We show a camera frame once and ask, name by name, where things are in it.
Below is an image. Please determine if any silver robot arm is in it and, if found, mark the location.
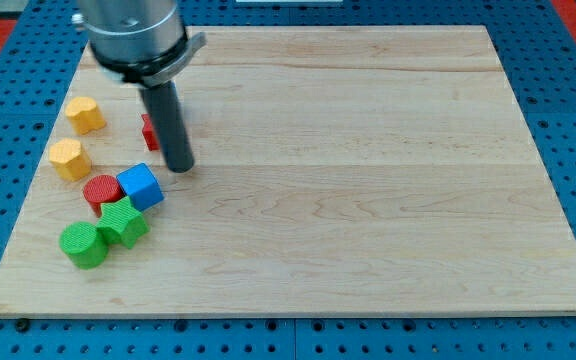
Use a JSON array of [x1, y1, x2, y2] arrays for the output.
[[72, 0, 207, 88]]

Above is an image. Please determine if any wooden board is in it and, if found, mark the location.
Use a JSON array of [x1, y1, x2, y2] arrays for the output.
[[0, 26, 576, 319]]

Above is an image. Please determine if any red star block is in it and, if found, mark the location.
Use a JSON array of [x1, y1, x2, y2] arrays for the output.
[[141, 114, 159, 151]]

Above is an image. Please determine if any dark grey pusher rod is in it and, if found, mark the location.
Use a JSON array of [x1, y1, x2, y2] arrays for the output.
[[139, 81, 195, 173]]

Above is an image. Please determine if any blue cube block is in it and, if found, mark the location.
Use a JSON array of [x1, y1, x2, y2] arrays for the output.
[[117, 163, 164, 211]]

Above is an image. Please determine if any green star block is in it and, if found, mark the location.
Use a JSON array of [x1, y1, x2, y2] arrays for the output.
[[96, 197, 150, 249]]

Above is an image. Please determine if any red cylinder block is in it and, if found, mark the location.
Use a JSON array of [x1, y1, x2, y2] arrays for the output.
[[82, 175, 124, 217]]

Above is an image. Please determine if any green cylinder block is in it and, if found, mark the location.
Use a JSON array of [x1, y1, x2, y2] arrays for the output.
[[59, 222, 108, 269]]

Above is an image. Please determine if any yellow heart block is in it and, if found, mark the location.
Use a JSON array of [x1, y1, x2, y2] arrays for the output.
[[65, 97, 106, 135]]

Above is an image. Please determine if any yellow hexagon block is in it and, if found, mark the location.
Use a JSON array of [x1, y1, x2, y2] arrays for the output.
[[48, 138, 92, 181]]

